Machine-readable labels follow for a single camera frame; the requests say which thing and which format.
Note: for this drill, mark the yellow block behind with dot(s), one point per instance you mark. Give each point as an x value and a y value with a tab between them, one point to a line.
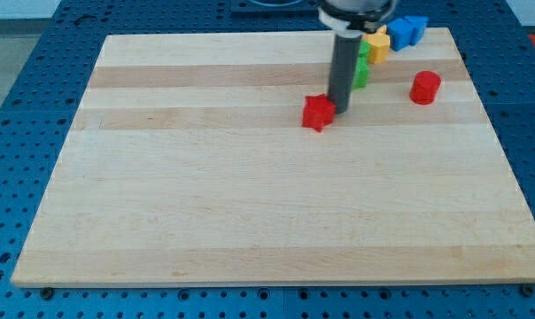
382	30

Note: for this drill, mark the red cylinder block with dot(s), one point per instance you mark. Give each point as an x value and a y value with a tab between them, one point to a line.
425	87

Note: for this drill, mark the red star block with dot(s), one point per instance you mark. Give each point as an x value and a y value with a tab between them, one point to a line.
318	112

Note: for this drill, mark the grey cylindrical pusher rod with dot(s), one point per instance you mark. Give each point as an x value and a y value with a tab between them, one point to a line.
345	55

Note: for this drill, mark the yellow hexagon block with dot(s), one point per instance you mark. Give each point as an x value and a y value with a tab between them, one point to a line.
379	46

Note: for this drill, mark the robot arm flange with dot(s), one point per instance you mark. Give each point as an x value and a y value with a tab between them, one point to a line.
351	18

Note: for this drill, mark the green block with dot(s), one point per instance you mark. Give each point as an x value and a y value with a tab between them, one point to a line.
361	72

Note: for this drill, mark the blue block behind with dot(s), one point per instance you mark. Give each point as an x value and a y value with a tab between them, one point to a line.
419	25

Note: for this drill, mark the wooden board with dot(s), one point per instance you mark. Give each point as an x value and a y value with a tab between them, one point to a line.
187	165

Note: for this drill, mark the blue cube block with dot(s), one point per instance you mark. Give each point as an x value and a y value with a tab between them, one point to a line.
401	32

